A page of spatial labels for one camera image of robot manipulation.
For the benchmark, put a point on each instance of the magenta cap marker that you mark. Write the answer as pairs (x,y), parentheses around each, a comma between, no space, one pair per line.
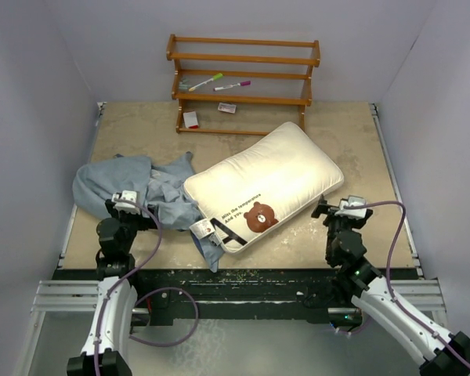
(231,86)

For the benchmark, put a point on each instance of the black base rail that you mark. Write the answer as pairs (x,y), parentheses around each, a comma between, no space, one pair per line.
(244,294)

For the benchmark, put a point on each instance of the green cap marker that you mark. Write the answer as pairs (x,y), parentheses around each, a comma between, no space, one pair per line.
(212,79)

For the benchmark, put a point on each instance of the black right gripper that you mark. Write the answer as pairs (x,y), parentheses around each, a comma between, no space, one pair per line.
(330,211)

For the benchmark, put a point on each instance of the pale green small clips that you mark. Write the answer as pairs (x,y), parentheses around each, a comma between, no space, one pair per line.
(184,84)

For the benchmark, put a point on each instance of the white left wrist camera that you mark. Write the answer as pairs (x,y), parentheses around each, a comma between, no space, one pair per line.
(126,202)

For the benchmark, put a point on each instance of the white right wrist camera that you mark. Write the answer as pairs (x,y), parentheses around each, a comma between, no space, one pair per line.
(352,207)

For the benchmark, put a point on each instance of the white red small box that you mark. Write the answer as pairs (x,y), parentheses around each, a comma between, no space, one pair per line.
(190,120)

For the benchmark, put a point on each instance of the blue printed pillowcase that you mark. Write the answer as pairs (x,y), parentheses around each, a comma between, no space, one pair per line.
(159,187)

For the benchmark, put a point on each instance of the wooden slatted rack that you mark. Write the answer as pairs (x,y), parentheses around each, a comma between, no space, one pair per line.
(204,85)

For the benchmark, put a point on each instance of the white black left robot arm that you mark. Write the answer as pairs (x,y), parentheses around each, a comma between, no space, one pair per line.
(105,350)

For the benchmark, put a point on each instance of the white red label card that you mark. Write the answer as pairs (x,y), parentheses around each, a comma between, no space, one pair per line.
(227,108)

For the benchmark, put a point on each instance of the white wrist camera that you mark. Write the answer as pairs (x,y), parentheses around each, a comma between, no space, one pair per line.
(352,207)
(126,202)

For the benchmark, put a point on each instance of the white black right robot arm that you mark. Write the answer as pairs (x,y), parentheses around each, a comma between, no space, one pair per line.
(435,349)

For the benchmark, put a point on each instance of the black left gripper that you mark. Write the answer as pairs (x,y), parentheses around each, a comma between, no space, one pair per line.
(144,223)

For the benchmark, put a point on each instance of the cream white pillow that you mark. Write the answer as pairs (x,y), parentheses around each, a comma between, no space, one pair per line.
(252,193)

